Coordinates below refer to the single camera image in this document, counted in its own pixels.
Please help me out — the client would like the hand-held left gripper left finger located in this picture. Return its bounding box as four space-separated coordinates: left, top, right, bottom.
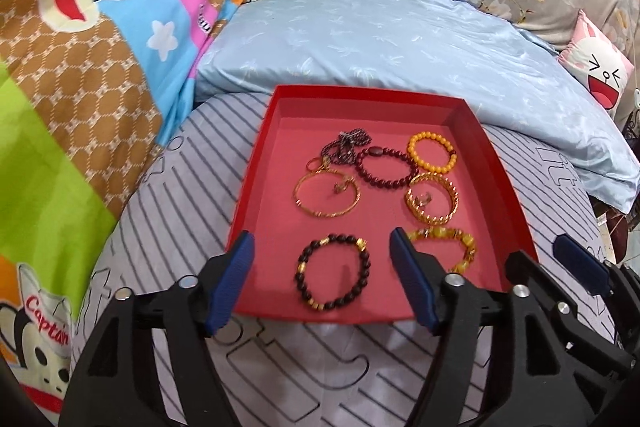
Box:
59 231 256 427

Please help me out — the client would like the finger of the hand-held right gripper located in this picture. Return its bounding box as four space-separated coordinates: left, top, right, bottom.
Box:
506 251 634 389
552 233 640 323

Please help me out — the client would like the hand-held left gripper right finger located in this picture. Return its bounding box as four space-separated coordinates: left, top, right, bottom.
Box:
389 227 586 427

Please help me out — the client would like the yellow bead bracelet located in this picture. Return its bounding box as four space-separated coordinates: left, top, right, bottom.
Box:
407 227 478 275

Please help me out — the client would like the dark and gold bead bracelet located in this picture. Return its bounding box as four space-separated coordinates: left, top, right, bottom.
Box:
299 233 372 312

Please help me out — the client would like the red cardboard box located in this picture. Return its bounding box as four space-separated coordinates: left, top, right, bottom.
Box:
226 84 540 325

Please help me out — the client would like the gold chain bangle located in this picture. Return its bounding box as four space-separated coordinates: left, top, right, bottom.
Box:
404 173 460 225

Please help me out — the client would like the thin gold bangle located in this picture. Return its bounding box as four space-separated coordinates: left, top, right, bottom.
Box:
292 169 361 219

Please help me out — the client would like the dark red bead bracelet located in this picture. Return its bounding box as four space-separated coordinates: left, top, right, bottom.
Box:
356 147 420 192

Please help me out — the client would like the pink cartoon face cushion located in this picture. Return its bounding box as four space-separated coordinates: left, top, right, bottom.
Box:
557 9 636 112

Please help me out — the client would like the light blue pillow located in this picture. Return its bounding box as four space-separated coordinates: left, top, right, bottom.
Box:
192 0 640 212

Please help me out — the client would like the colourful monkey print quilt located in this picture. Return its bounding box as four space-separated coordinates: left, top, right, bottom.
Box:
0 0 241 408

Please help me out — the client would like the orange bead bracelet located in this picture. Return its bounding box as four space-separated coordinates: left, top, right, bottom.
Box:
406 132 457 172

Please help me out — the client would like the dark small-bead bracelet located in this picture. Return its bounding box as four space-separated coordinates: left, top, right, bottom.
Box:
322 128 373 164

